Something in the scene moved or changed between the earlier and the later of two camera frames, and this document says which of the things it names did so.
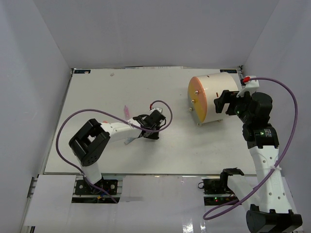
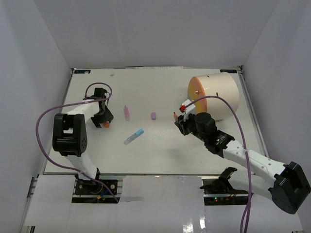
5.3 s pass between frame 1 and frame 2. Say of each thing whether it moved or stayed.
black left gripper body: moved
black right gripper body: moved
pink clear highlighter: stayed
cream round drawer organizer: stayed
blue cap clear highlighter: stayed
